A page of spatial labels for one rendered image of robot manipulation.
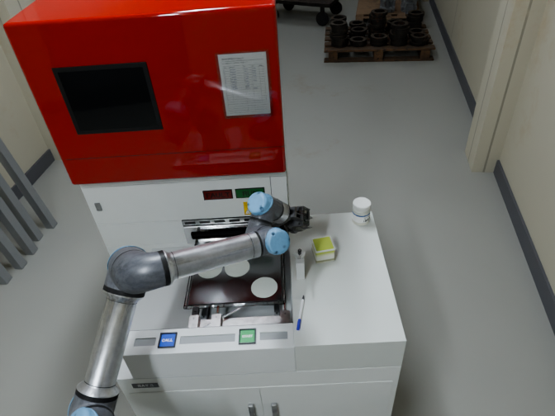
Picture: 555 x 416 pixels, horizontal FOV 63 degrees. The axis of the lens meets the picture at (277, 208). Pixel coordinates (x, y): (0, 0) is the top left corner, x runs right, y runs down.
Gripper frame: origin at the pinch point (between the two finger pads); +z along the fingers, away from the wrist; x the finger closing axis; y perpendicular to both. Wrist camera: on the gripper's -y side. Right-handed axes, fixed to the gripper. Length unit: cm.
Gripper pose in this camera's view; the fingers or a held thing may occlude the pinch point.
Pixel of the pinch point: (303, 225)
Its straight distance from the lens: 171.7
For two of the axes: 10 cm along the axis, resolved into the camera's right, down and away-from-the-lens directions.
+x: 0.3, -9.7, 2.6
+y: 8.5, -1.1, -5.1
